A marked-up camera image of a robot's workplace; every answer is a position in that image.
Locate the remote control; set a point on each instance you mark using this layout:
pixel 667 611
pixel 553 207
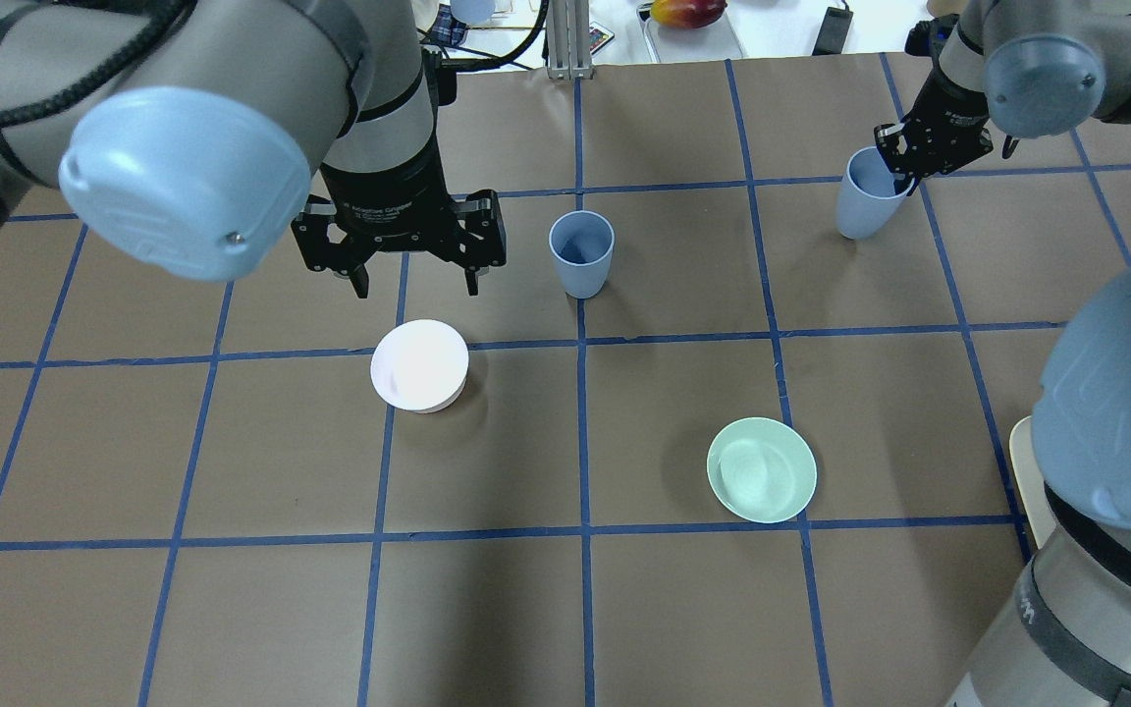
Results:
pixel 599 37

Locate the white bowl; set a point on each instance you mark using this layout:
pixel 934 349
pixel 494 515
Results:
pixel 421 366

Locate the light blue plastic cup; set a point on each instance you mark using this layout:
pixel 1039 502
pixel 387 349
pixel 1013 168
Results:
pixel 583 245

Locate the aluminium frame post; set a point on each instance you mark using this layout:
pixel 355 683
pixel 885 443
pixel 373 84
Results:
pixel 568 40

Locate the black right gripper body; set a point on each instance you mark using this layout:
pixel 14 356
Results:
pixel 955 114

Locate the black power adapter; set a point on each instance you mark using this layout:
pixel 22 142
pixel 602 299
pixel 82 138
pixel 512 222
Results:
pixel 835 26

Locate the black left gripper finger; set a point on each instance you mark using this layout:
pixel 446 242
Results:
pixel 351 265
pixel 472 256

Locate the red yellow mango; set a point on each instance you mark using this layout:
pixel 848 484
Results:
pixel 687 13

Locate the beige plate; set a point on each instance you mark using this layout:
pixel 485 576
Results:
pixel 1030 482

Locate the mint green plate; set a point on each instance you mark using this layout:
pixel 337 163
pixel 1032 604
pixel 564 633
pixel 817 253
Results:
pixel 762 470

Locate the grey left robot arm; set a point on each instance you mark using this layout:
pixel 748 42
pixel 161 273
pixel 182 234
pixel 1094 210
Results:
pixel 191 135

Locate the clear plastic tray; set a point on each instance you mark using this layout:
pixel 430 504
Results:
pixel 665 45

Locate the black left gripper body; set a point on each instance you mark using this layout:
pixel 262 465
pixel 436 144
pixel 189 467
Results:
pixel 385 199

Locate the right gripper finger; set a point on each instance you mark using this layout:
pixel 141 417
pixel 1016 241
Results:
pixel 892 151
pixel 914 175

